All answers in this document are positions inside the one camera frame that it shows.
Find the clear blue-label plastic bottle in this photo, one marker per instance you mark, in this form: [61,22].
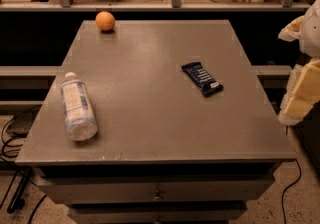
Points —
[80,121]

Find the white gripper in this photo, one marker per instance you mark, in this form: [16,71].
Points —
[311,33]

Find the dark blue snack bar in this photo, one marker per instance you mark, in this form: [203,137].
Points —
[202,78]

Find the grey drawer cabinet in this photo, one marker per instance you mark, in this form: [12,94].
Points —
[164,153]

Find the orange fruit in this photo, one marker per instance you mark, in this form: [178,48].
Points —
[105,21]

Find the black floor power box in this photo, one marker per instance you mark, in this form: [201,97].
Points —
[21,124]

